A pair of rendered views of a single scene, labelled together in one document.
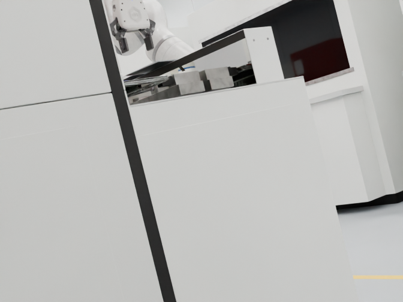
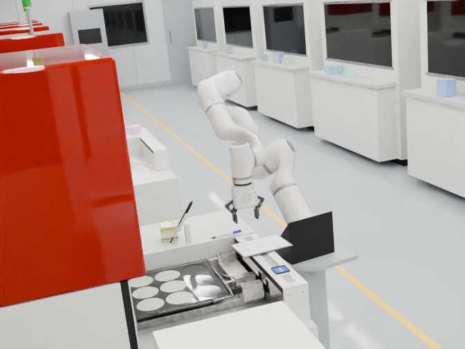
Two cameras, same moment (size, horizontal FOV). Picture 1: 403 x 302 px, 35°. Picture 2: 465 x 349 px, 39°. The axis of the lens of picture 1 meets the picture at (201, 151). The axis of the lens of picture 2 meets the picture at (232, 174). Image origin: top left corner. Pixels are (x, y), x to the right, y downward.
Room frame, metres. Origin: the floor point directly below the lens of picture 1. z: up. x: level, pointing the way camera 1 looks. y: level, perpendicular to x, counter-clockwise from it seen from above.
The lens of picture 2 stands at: (-0.43, -0.83, 1.94)
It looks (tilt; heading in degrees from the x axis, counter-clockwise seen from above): 16 degrees down; 23
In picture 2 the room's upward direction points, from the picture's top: 6 degrees counter-clockwise
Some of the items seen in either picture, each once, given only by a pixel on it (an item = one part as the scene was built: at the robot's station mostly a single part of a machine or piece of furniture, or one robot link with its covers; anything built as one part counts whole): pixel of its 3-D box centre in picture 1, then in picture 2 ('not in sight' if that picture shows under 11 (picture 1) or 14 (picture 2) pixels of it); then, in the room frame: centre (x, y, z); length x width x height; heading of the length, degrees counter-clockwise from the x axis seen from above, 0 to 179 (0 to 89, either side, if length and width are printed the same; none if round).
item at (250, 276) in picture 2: (165, 85); (244, 278); (1.68, 0.05, 0.89); 0.08 x 0.03 x 0.03; 129
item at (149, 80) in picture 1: (102, 87); (185, 306); (1.42, 0.18, 0.90); 0.37 x 0.01 x 0.01; 129
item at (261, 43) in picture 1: (196, 82); (269, 274); (1.73, -0.03, 0.89); 0.55 x 0.09 x 0.14; 39
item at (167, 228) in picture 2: not in sight; (169, 230); (1.86, 0.45, 1.00); 0.07 x 0.07 x 0.07; 30
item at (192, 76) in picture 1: (183, 78); (251, 286); (1.61, 0.00, 0.89); 0.08 x 0.03 x 0.03; 129
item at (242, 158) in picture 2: not in sight; (241, 158); (1.91, 0.11, 1.30); 0.09 x 0.08 x 0.13; 138
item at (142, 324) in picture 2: not in sight; (198, 311); (1.50, 0.17, 0.84); 0.50 x 0.02 x 0.03; 129
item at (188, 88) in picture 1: (152, 103); (239, 278); (1.74, 0.10, 0.87); 0.36 x 0.08 x 0.03; 39
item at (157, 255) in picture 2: not in sight; (176, 248); (1.92, 0.46, 0.89); 0.62 x 0.35 x 0.14; 129
